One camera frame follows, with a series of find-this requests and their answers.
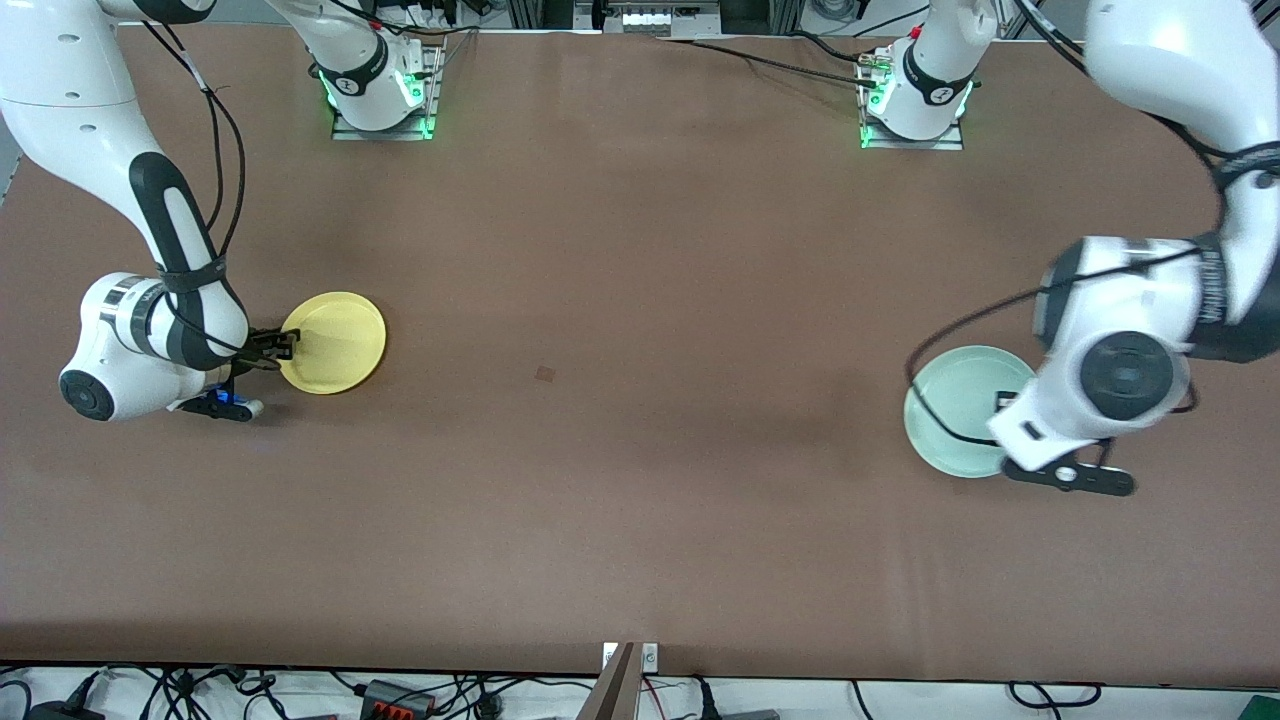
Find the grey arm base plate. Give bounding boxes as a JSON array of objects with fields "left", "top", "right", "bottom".
[
  {"left": 860, "top": 60, "right": 966, "bottom": 151},
  {"left": 332, "top": 45, "right": 443, "bottom": 141}
]

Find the pale green round plate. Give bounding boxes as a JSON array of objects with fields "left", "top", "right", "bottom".
[{"left": 903, "top": 346, "right": 1041, "bottom": 479}]

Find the black orange power strip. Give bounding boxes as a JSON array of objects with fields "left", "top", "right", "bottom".
[{"left": 360, "top": 679, "right": 437, "bottom": 720}]

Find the grey brown slanted post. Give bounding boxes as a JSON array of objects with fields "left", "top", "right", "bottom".
[{"left": 578, "top": 642, "right": 641, "bottom": 720}]

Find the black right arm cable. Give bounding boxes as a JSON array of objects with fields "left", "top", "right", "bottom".
[{"left": 140, "top": 18, "right": 291, "bottom": 361}]

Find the long black table cable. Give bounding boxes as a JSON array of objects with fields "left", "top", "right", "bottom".
[{"left": 660, "top": 37, "right": 883, "bottom": 89}]

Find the black looped floor cable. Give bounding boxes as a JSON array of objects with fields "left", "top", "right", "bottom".
[{"left": 1008, "top": 682, "right": 1103, "bottom": 709}]

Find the short black table cable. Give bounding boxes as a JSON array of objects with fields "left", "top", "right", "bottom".
[{"left": 788, "top": 30, "right": 886, "bottom": 66}]

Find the yellow round plate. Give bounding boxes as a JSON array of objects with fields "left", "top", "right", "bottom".
[{"left": 278, "top": 291, "right": 388, "bottom": 396}]

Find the dark aluminium frame rack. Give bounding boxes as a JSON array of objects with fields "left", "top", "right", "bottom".
[{"left": 505, "top": 0, "right": 806, "bottom": 37}]

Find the brown table cover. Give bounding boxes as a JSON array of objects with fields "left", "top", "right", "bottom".
[{"left": 0, "top": 22, "right": 1280, "bottom": 691}]

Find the white connector block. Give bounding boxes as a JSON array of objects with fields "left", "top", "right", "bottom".
[{"left": 622, "top": 12, "right": 701, "bottom": 37}]

